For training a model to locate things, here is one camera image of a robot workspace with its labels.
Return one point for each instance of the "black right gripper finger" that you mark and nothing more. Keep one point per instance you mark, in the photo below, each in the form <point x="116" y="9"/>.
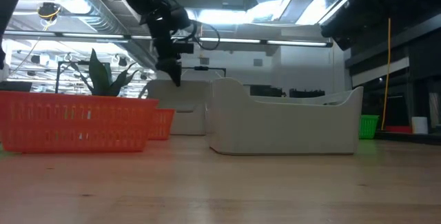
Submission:
<point x="339" y="29"/>

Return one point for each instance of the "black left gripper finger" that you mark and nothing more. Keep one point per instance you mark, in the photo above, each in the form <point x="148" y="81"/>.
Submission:
<point x="177" y="77"/>

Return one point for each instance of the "orange plastic basket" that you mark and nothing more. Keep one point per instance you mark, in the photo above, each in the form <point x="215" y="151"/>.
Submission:
<point x="162" y="124"/>
<point x="72" y="124"/>

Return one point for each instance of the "green plastic basket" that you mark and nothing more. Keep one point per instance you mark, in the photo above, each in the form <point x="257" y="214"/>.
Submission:
<point x="368" y="127"/>

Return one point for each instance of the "long hanging light fixture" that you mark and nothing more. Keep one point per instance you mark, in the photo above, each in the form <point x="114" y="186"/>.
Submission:
<point x="227" y="40"/>

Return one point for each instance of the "black cabinet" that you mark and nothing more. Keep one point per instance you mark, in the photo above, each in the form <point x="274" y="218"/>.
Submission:
<point x="265" y="90"/>
<point x="306" y="93"/>

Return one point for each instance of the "green plant in white pot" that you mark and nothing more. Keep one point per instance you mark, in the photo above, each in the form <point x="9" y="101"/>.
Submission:
<point x="100" y="79"/>

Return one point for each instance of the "thin black metal stand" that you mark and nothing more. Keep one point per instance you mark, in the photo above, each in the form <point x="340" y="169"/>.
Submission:
<point x="58" y="79"/>

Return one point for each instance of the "flat red box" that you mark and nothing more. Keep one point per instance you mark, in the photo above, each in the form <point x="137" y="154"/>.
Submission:
<point x="398" y="129"/>

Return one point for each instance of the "white cylinder container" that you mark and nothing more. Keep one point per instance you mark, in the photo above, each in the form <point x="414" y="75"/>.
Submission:
<point x="419" y="125"/>

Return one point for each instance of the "black monitor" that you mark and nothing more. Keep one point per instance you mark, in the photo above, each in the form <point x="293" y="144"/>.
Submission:
<point x="15" y="87"/>

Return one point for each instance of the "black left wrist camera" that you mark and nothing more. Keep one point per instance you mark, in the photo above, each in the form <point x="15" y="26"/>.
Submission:
<point x="184" y="47"/>

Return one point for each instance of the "black rectangular frame stand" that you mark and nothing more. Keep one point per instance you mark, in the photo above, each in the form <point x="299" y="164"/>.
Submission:
<point x="200" y="68"/>

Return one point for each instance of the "black right frame rail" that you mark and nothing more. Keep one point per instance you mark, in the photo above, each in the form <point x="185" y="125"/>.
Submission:
<point x="413" y="138"/>

